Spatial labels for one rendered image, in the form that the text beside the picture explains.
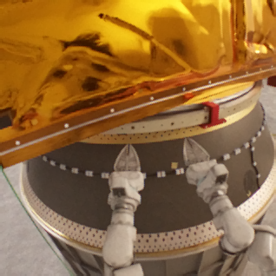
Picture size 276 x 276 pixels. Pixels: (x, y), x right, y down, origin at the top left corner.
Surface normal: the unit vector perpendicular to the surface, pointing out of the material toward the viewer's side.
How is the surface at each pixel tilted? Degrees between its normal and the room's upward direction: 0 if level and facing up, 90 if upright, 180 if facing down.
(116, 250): 12
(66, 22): 85
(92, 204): 62
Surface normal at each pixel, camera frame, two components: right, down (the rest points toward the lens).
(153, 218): -0.05, 0.04
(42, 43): 0.47, 0.48
